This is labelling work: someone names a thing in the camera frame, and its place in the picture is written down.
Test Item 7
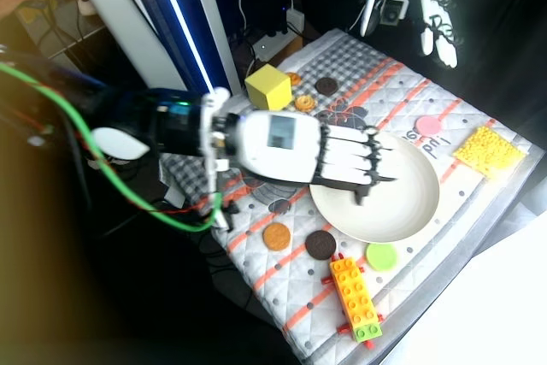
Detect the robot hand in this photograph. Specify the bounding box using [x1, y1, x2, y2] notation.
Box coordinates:
[360, 0, 465, 69]
[230, 109, 399, 207]

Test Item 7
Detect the white round plate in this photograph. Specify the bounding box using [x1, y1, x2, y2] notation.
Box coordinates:
[308, 132, 441, 244]

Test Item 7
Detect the yellow block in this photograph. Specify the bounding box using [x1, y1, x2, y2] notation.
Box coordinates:
[244, 63, 293, 112]

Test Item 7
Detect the orange round biscuit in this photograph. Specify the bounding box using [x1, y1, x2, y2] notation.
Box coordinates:
[262, 222, 292, 251]

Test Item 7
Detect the dark chocolate sandwich cookie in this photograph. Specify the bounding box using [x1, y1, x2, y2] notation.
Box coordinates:
[315, 77, 340, 97]
[304, 229, 338, 261]

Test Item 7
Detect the pink round cookie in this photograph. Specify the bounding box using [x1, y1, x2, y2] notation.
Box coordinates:
[415, 115, 444, 137]

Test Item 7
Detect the white power strip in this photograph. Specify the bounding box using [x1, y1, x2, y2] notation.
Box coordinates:
[251, 33, 303, 62]

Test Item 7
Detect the grey quilt with bear print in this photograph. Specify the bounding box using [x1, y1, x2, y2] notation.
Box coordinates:
[160, 27, 535, 362]

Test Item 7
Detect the white power adapter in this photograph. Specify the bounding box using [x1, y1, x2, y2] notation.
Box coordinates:
[285, 9, 305, 35]

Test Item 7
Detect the bag of yellow corn kernels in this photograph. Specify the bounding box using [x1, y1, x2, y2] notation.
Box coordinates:
[452, 125, 526, 180]

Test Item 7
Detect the green round disc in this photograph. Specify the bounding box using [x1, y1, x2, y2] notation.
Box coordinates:
[365, 243, 398, 273]

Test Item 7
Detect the orange toy brick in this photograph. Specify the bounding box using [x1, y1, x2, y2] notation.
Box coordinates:
[328, 256, 379, 332]

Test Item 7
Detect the white column with blue stripe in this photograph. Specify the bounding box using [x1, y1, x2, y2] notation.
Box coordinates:
[62, 0, 241, 97]

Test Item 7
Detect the green toy brick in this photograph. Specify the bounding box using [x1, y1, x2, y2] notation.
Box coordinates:
[353, 321, 384, 344]

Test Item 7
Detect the ring-shaped butter cookie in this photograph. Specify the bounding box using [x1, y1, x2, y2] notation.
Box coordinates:
[294, 94, 317, 113]

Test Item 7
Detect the green cable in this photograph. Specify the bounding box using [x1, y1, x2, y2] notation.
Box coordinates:
[0, 62, 224, 233]

